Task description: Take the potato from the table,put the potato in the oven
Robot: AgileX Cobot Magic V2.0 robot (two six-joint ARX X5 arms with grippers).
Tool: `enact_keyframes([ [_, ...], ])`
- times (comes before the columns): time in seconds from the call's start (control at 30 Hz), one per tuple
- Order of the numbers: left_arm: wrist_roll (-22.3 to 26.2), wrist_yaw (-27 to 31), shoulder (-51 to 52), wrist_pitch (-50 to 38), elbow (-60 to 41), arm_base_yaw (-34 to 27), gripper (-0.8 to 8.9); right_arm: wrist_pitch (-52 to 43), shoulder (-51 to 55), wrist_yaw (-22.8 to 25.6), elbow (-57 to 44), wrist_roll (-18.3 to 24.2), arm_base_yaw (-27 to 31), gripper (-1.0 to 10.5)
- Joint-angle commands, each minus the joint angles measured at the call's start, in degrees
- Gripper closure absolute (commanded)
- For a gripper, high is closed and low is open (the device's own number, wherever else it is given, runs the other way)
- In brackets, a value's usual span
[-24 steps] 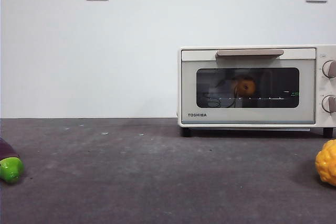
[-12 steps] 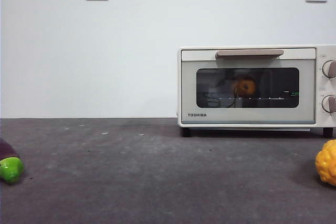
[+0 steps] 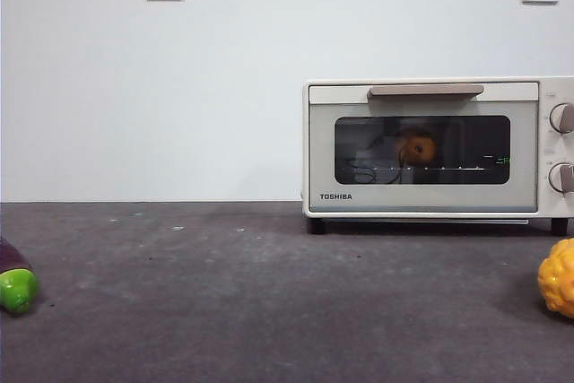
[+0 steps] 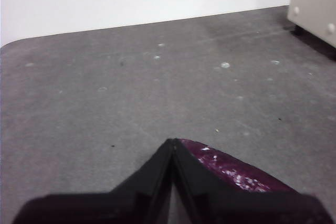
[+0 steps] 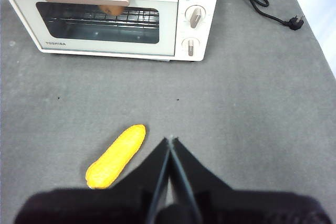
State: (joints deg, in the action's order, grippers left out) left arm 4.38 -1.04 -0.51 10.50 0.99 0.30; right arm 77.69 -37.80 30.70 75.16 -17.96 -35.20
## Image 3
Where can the brown potato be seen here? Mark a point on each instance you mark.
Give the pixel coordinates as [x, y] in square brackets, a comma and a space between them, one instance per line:
[419, 147]

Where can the white toaster oven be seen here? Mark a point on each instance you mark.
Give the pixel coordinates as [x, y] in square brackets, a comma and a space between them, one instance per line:
[545, 141]

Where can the beige oven knob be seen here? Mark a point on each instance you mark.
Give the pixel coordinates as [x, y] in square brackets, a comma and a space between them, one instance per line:
[562, 118]
[562, 176]

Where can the yellow bumpy vegetable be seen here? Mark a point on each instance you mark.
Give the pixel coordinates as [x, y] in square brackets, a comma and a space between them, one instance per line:
[558, 277]

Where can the purple eggplant with green cap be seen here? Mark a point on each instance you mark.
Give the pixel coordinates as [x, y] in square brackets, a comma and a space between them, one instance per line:
[15, 291]

